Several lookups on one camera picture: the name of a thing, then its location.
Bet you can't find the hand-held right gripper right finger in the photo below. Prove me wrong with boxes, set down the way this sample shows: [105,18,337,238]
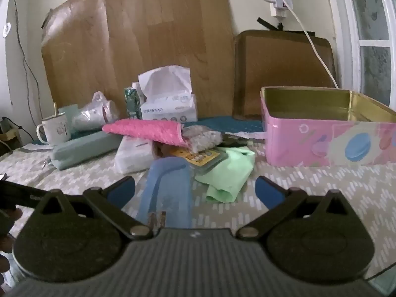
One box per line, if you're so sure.
[236,176,357,241]

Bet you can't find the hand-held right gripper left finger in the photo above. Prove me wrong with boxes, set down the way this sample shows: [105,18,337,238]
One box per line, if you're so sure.
[34,176,154,241]

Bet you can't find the white tissue packet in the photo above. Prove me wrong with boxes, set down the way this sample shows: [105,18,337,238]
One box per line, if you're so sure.
[114,137,156,174]

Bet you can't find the light green cloth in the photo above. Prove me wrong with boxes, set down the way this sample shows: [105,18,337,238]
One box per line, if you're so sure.
[195,147,256,204]

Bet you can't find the light blue cloth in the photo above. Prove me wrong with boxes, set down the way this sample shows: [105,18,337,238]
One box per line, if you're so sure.
[135,157,193,230]

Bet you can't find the pink textured cloth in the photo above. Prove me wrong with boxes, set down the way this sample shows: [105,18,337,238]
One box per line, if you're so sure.
[103,119,190,148]

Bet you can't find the pink macaron print tin box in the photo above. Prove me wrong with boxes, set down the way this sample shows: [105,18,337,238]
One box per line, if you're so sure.
[260,86,396,168]

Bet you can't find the white fluffy cloth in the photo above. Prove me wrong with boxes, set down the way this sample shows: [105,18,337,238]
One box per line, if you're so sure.
[182,125,223,154]

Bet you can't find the person's left hand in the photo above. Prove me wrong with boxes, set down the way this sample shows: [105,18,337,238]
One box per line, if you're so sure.
[0,208,24,283]

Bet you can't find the teal pencil case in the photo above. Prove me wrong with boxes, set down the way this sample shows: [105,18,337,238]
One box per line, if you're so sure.
[50,129,123,171]

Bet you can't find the grey chevron tablecloth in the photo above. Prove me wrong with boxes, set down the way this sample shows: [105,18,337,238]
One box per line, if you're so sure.
[0,142,396,287]

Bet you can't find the teal mat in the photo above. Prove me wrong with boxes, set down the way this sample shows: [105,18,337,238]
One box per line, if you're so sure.
[70,115,264,140]

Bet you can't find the white enamel mug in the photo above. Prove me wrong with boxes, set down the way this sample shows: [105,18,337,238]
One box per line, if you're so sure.
[36,112,71,146]

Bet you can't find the yellow label plastic case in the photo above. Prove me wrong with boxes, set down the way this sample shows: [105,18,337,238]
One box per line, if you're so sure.
[170,148,227,174]

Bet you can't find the plastic wrapped paper cups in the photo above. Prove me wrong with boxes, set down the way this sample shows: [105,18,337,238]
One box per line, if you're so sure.
[72,91,120,131]

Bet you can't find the green patterned carton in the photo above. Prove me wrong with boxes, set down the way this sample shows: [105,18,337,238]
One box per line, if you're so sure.
[124,87,143,120]

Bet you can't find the pale teal box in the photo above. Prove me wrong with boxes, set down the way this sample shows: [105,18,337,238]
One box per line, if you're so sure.
[58,104,78,122]

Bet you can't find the white tissue box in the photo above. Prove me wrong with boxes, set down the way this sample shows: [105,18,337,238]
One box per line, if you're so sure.
[137,65,198,122]

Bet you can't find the small brown board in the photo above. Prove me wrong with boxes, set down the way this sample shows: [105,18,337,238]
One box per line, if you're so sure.
[232,30,337,122]

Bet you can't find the large wood grain board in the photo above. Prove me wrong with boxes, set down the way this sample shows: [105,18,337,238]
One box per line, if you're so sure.
[41,0,236,122]

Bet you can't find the thin black wall cable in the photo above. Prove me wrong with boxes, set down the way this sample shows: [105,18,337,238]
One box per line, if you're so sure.
[11,0,42,123]

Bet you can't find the white charging cable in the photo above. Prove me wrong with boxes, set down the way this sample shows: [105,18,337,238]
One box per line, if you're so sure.
[272,0,340,89]

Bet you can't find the white window frame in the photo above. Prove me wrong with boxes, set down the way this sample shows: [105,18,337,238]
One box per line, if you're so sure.
[323,0,396,110]

